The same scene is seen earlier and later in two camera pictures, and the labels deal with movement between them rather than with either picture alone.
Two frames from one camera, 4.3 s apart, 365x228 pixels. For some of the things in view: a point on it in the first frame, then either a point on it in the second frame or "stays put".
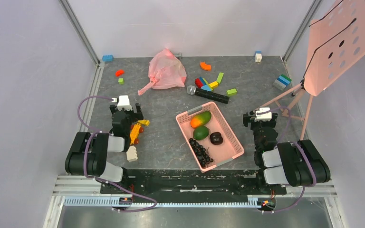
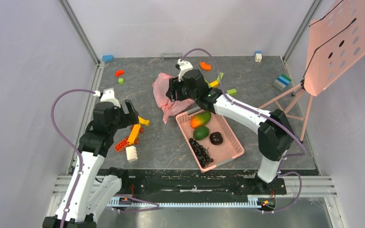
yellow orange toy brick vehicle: (136, 129) stays put
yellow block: (214, 84) stays put
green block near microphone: (232, 92) stays put
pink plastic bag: (165, 71) -> (168, 107)
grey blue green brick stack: (282, 81) stays put
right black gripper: (259, 121) -> (175, 89)
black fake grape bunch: (203, 158) stays put
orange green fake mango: (200, 119) stays put
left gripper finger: (139, 114) -> (133, 115)
